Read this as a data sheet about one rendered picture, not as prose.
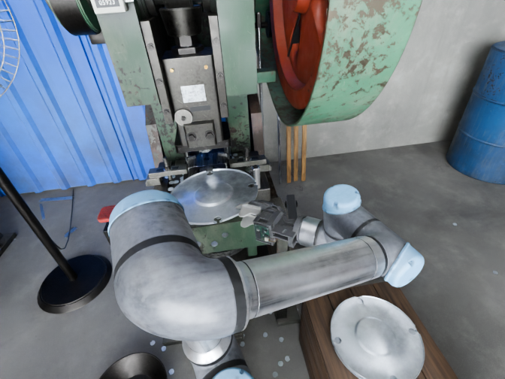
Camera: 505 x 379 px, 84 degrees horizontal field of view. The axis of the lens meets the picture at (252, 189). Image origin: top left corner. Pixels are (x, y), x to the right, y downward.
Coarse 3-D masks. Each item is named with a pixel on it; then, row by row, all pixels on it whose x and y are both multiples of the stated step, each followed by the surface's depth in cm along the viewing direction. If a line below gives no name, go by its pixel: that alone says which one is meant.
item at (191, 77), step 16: (176, 48) 84; (192, 48) 84; (208, 48) 90; (176, 64) 82; (192, 64) 82; (208, 64) 83; (176, 80) 84; (192, 80) 85; (208, 80) 86; (176, 96) 87; (192, 96) 88; (208, 96) 89; (176, 112) 89; (192, 112) 91; (208, 112) 92; (192, 128) 91; (208, 128) 92; (192, 144) 94; (208, 144) 95
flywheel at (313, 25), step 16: (272, 0) 108; (288, 0) 88; (304, 0) 79; (320, 0) 74; (272, 16) 111; (288, 16) 102; (304, 16) 85; (320, 16) 77; (272, 32) 115; (288, 32) 105; (304, 32) 87; (320, 32) 76; (288, 48) 108; (304, 48) 89; (320, 48) 67; (288, 64) 107; (304, 64) 91; (288, 80) 102; (304, 80) 93; (288, 96) 103; (304, 96) 84
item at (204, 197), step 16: (192, 176) 100; (208, 176) 99; (224, 176) 98; (240, 176) 97; (176, 192) 94; (192, 192) 92; (208, 192) 90; (224, 192) 89; (240, 192) 89; (256, 192) 88; (192, 208) 85; (208, 208) 84; (224, 208) 84; (208, 224) 79
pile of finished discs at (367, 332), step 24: (336, 312) 101; (360, 312) 100; (384, 312) 100; (336, 336) 94; (360, 336) 93; (384, 336) 93; (408, 336) 93; (360, 360) 88; (384, 360) 88; (408, 360) 87
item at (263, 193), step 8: (256, 152) 128; (176, 160) 126; (184, 160) 126; (240, 168) 118; (176, 176) 116; (264, 176) 113; (168, 184) 114; (176, 184) 111; (264, 184) 108; (168, 192) 110; (264, 192) 106
